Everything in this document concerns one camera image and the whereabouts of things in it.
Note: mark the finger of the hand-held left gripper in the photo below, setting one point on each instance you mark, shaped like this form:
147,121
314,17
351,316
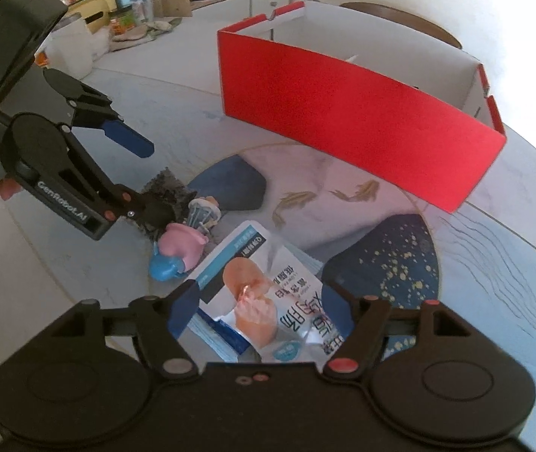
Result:
122,200
126,139

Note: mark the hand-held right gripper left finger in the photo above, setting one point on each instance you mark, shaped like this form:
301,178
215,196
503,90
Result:
183,313

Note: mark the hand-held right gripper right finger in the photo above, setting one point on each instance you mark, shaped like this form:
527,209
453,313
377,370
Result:
350,308

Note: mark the dark grey scouring pad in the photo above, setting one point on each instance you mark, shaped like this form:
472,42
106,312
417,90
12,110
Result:
166,186

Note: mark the blue plastic toy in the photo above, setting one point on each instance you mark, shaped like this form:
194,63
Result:
164,268

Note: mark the clear sausage packet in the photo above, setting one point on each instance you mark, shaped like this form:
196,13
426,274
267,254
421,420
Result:
249,292

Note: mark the pink plastic toy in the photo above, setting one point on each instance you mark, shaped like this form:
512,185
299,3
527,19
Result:
183,242

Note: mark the red cardboard box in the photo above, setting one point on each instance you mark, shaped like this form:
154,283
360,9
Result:
343,117

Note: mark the round fish print placemat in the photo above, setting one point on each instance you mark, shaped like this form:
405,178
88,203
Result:
305,226

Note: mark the beige crumpled cloth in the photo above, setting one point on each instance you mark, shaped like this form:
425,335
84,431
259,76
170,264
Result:
140,35

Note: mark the small green orange jar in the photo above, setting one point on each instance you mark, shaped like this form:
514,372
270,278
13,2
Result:
126,19

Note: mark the light wooden stand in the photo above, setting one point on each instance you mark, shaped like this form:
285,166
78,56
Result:
173,5

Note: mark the brown wooden chair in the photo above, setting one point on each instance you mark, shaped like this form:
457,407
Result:
413,21

